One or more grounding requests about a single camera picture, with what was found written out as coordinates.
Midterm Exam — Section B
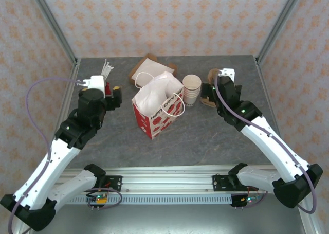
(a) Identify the right black mount plate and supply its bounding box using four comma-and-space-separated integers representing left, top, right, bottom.
212, 174, 240, 193

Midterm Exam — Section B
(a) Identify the white plastic cutlery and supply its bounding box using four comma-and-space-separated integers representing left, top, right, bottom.
100, 59, 115, 77

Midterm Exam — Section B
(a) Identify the white napkin stack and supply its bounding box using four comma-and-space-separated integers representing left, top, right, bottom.
132, 59, 170, 80

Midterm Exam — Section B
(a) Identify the right small circuit board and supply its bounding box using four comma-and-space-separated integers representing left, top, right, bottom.
240, 195, 262, 204

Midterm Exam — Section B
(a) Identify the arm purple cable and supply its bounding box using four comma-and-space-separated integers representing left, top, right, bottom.
214, 74, 317, 214
7, 77, 87, 234

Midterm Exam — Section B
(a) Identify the left small circuit board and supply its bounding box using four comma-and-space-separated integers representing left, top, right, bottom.
86, 192, 108, 206

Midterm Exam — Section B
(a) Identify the aluminium frame post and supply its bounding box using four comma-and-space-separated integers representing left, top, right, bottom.
298, 205, 322, 234
256, 0, 307, 64
27, 0, 78, 65

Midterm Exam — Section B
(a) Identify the brown pulp cup carrier stack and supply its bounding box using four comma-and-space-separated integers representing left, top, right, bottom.
205, 68, 222, 107

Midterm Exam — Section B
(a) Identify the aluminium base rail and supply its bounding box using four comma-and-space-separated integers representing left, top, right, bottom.
55, 164, 308, 194

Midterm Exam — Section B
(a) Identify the red white printed paper bag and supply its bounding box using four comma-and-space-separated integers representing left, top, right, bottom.
132, 70, 186, 140

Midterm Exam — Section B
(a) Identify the slotted grey cable duct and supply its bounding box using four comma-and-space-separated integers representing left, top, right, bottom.
66, 195, 233, 206

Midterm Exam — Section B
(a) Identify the aluminium table edge rail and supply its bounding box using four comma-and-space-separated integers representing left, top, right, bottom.
254, 56, 294, 173
58, 58, 82, 132

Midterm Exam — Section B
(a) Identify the left black mount plate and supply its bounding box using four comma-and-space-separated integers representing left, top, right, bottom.
96, 175, 123, 193

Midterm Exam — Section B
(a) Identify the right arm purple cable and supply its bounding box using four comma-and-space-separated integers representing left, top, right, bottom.
214, 74, 317, 214

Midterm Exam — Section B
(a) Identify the white paper cup stack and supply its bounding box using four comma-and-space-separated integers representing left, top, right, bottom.
182, 74, 202, 107

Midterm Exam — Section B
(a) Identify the black mount plate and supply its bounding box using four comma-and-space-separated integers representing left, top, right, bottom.
212, 174, 240, 193
96, 175, 123, 193

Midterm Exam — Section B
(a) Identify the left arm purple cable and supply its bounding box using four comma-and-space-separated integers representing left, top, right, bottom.
7, 77, 87, 234

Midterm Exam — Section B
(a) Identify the small circuit board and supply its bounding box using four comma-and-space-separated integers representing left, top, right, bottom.
86, 192, 108, 206
240, 195, 262, 204

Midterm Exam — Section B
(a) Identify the brown cardboard box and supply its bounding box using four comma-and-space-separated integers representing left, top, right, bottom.
127, 53, 177, 85

